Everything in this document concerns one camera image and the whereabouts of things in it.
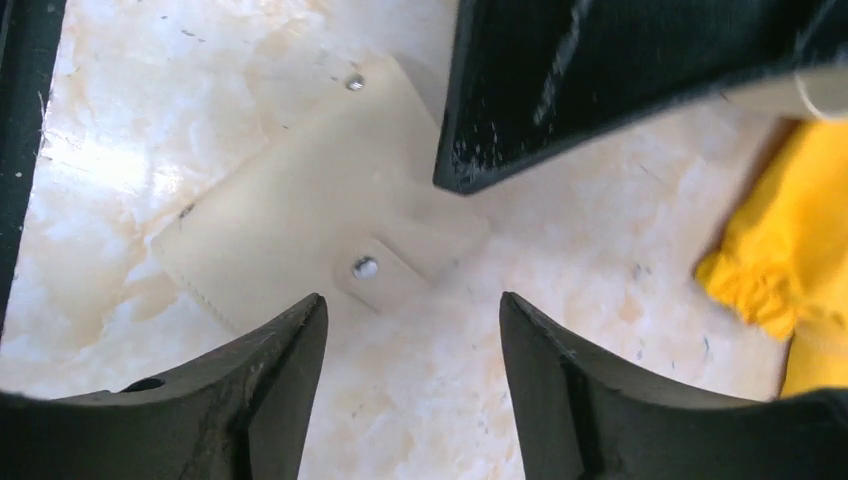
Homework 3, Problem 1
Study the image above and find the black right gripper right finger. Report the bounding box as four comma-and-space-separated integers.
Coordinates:
499, 292, 847, 479

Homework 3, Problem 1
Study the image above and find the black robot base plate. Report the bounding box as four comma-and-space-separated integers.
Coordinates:
1, 0, 66, 326

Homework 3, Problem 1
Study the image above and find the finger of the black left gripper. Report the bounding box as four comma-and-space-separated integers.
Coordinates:
433, 1, 847, 195

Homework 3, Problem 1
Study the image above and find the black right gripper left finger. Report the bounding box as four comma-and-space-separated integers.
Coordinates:
1, 294, 328, 479

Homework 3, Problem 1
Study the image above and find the yellow jacket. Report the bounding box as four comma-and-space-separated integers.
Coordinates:
695, 121, 847, 397

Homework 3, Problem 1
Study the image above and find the beige card holder wallet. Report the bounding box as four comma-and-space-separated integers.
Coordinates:
152, 57, 489, 335

